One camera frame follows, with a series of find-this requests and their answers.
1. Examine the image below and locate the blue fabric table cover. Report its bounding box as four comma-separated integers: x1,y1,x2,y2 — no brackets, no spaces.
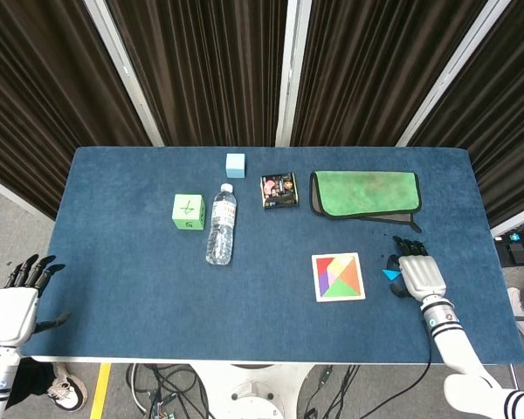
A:
20,146,524,365

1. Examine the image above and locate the light blue cube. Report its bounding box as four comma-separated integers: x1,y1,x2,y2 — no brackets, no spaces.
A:
224,153,246,179

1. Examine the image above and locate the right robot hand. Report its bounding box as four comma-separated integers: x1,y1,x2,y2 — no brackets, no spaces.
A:
386,235,447,302

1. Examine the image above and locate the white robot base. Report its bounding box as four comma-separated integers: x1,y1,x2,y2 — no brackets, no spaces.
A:
195,363,329,419

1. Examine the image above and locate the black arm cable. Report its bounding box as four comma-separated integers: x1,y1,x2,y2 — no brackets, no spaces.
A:
392,335,434,401

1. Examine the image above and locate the black trouser leg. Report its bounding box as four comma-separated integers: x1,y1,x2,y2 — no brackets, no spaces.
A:
6,358,57,410

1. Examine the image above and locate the black printed tin can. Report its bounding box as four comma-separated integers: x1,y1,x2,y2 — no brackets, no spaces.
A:
260,171,300,211

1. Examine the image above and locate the green microfiber cloth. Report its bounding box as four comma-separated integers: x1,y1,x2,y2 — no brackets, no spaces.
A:
309,170,423,233

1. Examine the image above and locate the wooden tangram puzzle tray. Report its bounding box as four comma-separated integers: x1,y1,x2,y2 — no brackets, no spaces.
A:
311,251,367,303

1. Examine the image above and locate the black equipment box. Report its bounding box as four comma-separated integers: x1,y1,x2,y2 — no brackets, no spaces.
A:
493,230,524,268

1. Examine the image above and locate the black cable bundle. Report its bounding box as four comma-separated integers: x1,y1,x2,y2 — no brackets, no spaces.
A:
128,364,210,419

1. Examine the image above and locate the clear plastic water bottle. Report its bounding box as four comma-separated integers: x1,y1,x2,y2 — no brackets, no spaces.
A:
205,182,238,266

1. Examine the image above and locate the dark brown curtain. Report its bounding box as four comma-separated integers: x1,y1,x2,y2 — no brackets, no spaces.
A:
408,0,524,229
0,0,152,220
106,0,290,148
289,0,491,148

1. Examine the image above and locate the yellow square tangram piece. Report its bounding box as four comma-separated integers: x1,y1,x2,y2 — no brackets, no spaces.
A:
329,256,353,277

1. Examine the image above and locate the white partition post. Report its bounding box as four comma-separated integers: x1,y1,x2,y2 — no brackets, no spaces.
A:
82,0,165,148
395,0,514,148
274,0,314,148

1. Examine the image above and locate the white sneaker black stripe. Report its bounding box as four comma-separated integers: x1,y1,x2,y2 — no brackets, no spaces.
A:
46,363,89,413

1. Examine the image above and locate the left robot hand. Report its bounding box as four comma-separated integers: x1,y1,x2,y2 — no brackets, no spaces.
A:
0,254,72,350

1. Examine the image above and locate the green numbered cube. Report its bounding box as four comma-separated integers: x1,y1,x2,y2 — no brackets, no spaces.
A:
171,193,207,230

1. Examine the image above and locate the white partition rail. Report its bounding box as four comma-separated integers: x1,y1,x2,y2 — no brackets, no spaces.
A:
490,210,524,239

